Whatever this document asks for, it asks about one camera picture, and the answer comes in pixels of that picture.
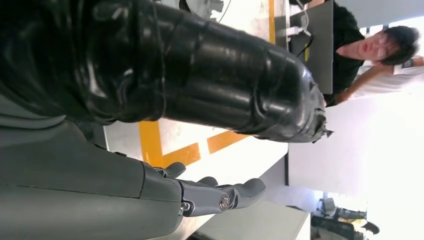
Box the stainless steel workbench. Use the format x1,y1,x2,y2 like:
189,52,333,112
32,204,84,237
102,0,291,240

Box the stainless steel table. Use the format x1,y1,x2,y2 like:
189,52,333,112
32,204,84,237
188,200,312,240

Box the black cable bundle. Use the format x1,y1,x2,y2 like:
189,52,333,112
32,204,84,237
295,33,315,58

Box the white charger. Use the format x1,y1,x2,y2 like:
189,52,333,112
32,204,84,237
278,25,312,38

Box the black laptop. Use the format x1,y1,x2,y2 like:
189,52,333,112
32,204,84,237
289,0,334,96

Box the black bag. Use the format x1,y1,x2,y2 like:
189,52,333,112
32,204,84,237
311,215,365,240

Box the person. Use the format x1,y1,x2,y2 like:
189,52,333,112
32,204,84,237
309,0,422,108

